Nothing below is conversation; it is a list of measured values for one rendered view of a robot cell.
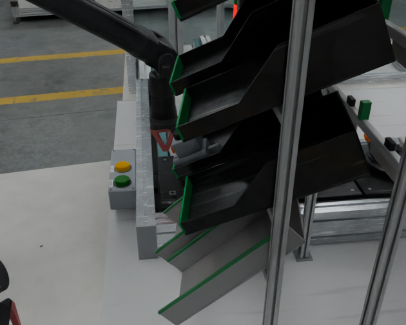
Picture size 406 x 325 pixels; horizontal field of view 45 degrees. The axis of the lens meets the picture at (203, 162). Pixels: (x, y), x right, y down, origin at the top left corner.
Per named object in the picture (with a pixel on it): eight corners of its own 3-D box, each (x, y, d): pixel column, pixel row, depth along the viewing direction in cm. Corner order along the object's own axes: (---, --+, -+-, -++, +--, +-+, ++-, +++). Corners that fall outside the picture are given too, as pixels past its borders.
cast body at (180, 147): (180, 175, 86) (161, 143, 83) (182, 162, 90) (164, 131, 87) (223, 158, 84) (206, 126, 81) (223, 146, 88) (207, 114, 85)
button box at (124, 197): (110, 210, 125) (107, 190, 122) (113, 167, 143) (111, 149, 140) (137, 208, 126) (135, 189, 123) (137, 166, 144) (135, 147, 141)
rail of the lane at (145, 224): (138, 260, 115) (135, 224, 110) (137, 102, 191) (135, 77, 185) (162, 258, 116) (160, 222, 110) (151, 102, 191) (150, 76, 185)
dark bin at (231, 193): (185, 236, 73) (162, 198, 70) (192, 186, 84) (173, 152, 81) (371, 175, 66) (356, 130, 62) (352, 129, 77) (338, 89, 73)
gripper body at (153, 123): (176, 111, 121) (174, 83, 117) (179, 131, 112) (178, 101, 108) (149, 113, 120) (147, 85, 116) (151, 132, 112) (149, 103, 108)
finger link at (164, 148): (177, 140, 125) (176, 107, 120) (180, 155, 119) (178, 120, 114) (151, 142, 124) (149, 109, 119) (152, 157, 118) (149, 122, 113)
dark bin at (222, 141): (178, 180, 86) (158, 147, 82) (184, 144, 97) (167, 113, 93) (333, 124, 78) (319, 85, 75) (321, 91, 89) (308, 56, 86)
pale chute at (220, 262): (176, 327, 83) (157, 313, 82) (183, 271, 94) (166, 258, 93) (306, 242, 72) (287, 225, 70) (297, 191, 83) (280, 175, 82)
